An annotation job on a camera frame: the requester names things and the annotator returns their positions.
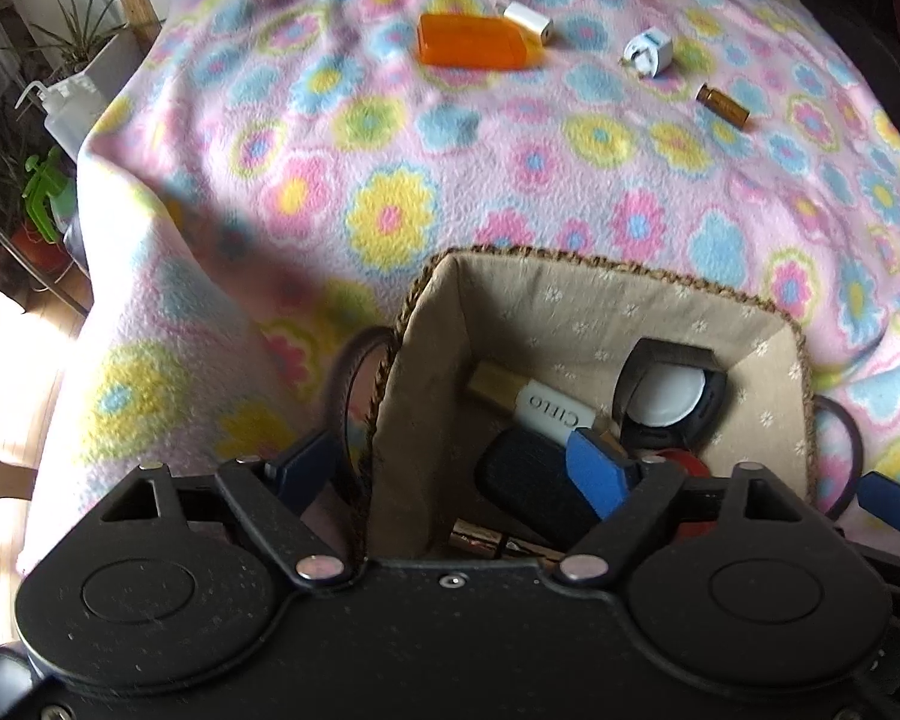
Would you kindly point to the white squeeze bottle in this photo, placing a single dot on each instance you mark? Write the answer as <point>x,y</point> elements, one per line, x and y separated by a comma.
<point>56,112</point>

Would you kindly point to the white tube with gold cap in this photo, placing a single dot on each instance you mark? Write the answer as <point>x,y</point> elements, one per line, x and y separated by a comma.
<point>547,409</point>

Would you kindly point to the red flower pot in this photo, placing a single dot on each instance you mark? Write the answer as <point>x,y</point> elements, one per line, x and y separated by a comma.
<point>37,249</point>

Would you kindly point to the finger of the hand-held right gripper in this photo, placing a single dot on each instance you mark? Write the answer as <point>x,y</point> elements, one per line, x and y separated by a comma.
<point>896,499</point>

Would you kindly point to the white usb charger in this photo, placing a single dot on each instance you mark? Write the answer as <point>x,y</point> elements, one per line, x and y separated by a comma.
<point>529,21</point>

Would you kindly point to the wooden post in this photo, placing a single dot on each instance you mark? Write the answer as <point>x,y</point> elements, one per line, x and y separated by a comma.
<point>142,15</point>

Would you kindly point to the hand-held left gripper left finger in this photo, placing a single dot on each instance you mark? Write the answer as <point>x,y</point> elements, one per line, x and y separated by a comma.
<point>307,469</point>

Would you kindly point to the white planter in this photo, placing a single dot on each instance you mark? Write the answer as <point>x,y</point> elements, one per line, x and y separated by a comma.
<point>109,71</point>

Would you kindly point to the black glasses case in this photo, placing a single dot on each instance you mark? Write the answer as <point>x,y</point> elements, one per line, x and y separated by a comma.
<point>525,472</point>

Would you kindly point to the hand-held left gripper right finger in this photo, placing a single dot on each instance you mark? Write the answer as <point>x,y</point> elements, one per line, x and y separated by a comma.
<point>596,474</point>

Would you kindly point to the brown round compact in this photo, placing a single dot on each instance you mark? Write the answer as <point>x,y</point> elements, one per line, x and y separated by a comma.
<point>679,461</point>

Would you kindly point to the woven basket with fabric lining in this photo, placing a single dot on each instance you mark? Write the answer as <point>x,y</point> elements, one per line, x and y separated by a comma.
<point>570,315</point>

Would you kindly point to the small amber bottle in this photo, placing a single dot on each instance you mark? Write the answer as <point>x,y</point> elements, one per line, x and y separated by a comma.
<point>724,103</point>

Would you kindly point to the black box with white disc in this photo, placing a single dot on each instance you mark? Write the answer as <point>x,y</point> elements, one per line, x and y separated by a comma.
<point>675,390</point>

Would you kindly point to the green potted plant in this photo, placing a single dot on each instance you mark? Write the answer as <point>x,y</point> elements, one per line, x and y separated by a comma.
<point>79,15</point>

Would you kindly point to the orange plastic bottle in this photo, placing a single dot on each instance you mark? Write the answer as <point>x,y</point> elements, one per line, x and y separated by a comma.
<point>472,41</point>

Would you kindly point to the dark sofa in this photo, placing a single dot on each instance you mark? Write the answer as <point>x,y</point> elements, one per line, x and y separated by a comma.
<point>832,0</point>

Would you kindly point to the floral fleece blanket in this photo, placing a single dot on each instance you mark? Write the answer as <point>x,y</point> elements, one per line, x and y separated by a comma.
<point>345,165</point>

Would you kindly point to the white travel plug adapter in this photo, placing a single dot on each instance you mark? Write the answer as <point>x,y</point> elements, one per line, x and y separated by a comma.
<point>649,52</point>

